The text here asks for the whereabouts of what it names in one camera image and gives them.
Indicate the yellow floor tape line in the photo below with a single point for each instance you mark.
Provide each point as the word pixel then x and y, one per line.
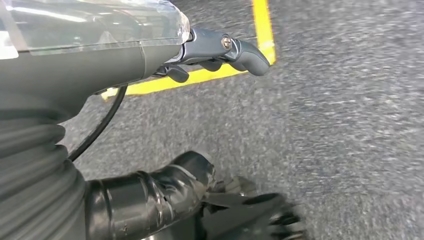
pixel 261 26

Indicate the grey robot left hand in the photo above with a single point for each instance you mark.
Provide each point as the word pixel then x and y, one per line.
pixel 82 66

